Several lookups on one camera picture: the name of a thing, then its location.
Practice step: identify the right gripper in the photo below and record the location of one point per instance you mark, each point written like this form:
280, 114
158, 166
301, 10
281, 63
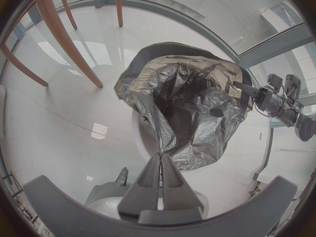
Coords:
274, 102

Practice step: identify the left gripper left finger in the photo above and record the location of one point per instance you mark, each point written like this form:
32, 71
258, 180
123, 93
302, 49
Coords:
143, 189

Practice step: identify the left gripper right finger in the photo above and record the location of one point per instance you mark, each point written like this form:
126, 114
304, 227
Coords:
176, 189

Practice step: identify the black plastic bag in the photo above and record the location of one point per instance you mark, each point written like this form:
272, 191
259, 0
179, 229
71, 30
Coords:
187, 122

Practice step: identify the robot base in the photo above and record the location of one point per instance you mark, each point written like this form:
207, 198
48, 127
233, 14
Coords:
106, 194

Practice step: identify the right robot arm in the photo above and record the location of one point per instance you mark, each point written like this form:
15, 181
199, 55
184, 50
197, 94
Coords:
307, 129

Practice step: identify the white trash bin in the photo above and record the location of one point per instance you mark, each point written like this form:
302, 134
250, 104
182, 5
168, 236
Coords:
145, 132

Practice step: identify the window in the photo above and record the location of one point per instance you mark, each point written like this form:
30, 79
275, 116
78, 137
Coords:
222, 13

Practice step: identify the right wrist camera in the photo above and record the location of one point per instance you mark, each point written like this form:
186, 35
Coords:
274, 81

